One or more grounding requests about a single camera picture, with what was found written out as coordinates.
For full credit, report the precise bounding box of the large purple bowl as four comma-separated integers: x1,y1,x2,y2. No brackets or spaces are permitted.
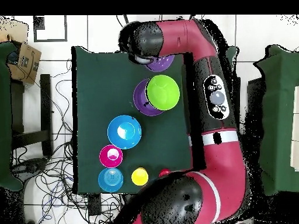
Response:
144,54,176,72
133,78,165,117

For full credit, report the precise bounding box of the large blue bowl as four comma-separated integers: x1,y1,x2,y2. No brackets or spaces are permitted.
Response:
107,115,142,150

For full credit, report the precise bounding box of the large green bowl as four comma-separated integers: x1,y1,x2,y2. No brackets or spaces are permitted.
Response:
145,74,181,111

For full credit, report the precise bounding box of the small red bowl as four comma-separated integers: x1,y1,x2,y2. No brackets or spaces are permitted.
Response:
99,144,124,169

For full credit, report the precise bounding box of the yellow cup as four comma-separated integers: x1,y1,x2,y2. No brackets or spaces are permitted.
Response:
131,167,150,187

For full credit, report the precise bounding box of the dark green tablecloth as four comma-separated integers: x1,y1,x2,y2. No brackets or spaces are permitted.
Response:
71,45,239,195

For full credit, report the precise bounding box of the small blue bowl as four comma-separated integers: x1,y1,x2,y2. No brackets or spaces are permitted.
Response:
98,167,124,193

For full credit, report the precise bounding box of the black power box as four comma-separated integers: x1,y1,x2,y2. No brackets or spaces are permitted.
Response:
88,193,102,216

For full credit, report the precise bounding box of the dark grey equipment base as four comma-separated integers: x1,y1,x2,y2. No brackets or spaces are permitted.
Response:
12,157,48,181

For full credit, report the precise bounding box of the green clothed side table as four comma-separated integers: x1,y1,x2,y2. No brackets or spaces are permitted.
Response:
0,41,24,192
253,44,299,196

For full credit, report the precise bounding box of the brown cardboard box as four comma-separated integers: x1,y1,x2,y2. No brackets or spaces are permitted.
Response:
6,41,42,85

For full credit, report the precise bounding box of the black chair frame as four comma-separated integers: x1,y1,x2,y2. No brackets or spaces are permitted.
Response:
10,73,54,157

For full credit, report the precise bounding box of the tangle of floor cables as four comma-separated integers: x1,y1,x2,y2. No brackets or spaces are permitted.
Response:
11,58,128,224

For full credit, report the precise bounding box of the black square floor frame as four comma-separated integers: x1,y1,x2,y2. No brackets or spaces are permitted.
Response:
33,15,68,43

